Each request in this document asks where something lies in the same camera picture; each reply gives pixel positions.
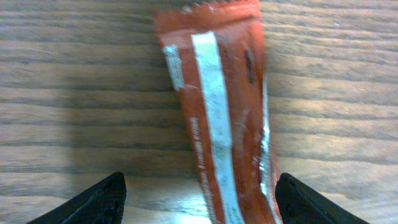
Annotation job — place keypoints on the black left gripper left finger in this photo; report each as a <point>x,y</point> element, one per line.
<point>103,203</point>

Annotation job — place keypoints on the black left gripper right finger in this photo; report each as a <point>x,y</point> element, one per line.
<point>300,204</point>

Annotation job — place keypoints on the orange snack bar wrapper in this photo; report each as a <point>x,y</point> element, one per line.
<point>215,54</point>

